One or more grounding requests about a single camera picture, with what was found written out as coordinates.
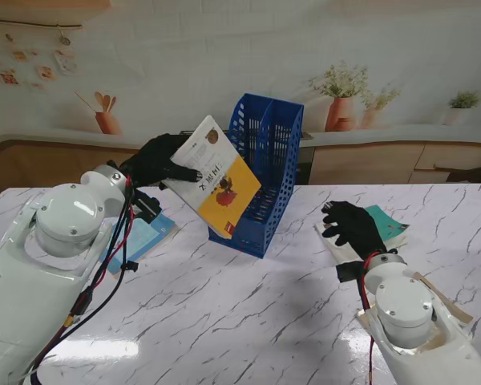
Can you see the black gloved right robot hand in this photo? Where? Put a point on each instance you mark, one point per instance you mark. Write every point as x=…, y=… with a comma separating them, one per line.
x=356, y=228

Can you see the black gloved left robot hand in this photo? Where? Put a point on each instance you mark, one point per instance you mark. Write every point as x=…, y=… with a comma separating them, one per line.
x=152, y=160

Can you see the white and yellow book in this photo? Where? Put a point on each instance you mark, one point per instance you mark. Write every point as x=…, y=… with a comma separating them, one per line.
x=220, y=188

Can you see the light blue paperback book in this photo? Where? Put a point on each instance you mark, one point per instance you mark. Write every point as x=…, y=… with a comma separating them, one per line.
x=152, y=236

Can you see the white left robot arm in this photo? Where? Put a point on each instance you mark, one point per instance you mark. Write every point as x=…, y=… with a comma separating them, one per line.
x=44, y=260

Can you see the white and teal book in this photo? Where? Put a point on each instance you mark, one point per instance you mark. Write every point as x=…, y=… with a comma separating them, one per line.
x=390, y=230

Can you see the blue perforated plastic file holder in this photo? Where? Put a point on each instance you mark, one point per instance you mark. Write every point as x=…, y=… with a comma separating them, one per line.
x=280, y=160

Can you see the beige book with barcode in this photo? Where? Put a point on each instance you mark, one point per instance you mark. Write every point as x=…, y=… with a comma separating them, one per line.
x=453, y=309

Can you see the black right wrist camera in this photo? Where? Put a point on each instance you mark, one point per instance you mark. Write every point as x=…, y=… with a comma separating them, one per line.
x=348, y=272

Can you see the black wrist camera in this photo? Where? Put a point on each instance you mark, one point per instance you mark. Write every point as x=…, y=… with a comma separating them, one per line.
x=148, y=206
x=348, y=272

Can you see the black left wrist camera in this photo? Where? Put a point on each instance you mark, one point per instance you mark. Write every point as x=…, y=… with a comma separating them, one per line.
x=148, y=206

